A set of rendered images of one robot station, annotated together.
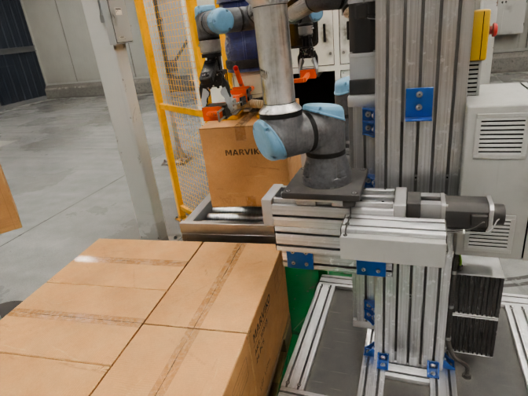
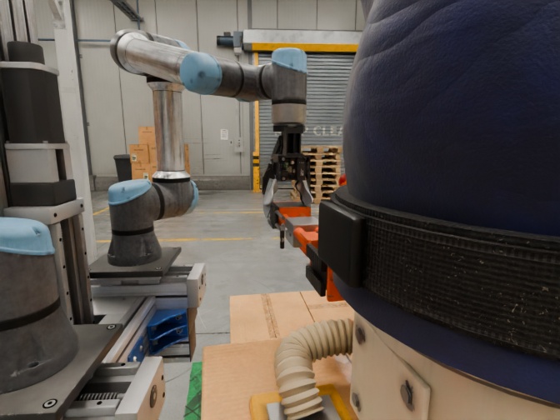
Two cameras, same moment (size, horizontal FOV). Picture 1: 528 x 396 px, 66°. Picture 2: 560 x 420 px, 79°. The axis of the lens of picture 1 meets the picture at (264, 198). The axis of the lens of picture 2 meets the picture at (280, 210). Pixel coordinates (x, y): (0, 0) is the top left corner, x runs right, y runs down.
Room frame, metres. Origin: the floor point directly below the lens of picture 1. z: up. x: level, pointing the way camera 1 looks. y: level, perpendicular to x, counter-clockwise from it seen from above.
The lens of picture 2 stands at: (2.22, -0.21, 1.38)
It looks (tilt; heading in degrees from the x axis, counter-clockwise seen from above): 11 degrees down; 155
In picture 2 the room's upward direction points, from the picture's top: straight up
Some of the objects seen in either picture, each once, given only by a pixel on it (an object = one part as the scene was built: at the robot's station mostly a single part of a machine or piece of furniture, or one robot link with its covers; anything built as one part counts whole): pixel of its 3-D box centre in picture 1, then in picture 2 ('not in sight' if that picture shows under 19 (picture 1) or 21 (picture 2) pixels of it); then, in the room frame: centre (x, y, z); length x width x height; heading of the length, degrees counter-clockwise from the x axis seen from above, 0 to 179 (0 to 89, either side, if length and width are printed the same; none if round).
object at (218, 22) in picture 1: (222, 20); (250, 82); (1.46, 0.07, 1.51); 0.11 x 0.11 x 0.08; 25
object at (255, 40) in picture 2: not in sight; (317, 42); (-6.41, 4.98, 4.09); 4.09 x 0.49 x 0.51; 68
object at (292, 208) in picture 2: (215, 111); (291, 214); (1.53, 0.14, 1.21); 0.08 x 0.07 x 0.05; 167
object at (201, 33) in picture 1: (207, 23); (287, 78); (1.54, 0.13, 1.52); 0.09 x 0.08 x 0.11; 25
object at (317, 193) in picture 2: not in sight; (314, 172); (-4.91, 4.05, 0.65); 1.29 x 1.10 x 1.31; 158
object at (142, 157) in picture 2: not in sight; (162, 164); (-6.13, 0.67, 0.87); 1.21 x 1.02 x 1.74; 158
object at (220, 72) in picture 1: (214, 70); (289, 153); (1.55, 0.13, 1.36); 0.09 x 0.08 x 0.12; 167
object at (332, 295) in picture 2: (240, 94); (347, 266); (1.86, 0.06, 1.21); 0.10 x 0.08 x 0.06; 77
